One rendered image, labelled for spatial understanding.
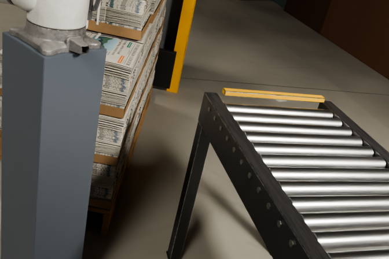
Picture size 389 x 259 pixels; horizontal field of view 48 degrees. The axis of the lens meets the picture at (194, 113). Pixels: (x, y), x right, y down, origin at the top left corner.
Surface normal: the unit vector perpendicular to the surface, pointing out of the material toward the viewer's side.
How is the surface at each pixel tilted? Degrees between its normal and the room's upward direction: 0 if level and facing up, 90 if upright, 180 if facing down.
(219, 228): 0
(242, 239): 0
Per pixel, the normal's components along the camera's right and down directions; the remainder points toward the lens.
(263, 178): 0.20, -0.87
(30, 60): -0.63, 0.22
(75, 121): 0.75, 0.43
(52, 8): 0.08, 0.51
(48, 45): 0.25, -0.72
